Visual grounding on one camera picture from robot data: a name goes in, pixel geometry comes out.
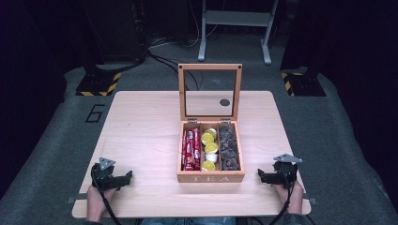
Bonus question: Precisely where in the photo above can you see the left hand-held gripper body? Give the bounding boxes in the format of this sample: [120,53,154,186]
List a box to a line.
[90,157,120,192]

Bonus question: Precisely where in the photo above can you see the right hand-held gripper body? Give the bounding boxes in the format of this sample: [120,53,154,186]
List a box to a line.
[271,153,303,190]

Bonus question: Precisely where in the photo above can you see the wooden tea box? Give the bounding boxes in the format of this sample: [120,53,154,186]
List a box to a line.
[176,63,246,184]

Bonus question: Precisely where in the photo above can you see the person's left hand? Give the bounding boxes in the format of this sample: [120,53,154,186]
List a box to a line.
[85,184,118,219]

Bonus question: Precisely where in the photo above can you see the person's right hand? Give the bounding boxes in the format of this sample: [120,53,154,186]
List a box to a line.
[273,180,305,216]

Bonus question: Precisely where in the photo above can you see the pile of dark packets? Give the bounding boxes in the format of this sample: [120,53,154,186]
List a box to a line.
[218,125,241,172]

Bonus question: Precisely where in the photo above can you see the red sachet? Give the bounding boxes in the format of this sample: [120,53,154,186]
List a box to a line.
[192,127,202,172]
[181,129,188,172]
[186,128,196,172]

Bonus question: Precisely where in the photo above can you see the person's blue jeans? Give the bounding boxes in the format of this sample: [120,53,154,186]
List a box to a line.
[139,217,237,225]

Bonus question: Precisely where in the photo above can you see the black base with hazard stripes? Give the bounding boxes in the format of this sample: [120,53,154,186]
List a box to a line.
[280,70,327,98]
[75,71,123,98]

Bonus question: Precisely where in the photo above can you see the white metal stand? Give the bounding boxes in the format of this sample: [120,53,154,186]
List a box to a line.
[197,0,280,66]

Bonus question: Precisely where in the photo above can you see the grey table bracket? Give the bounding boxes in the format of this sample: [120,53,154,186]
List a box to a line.
[301,192,318,205]
[67,192,89,204]

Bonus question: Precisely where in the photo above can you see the black floor cables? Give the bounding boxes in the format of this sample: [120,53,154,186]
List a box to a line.
[137,27,205,92]

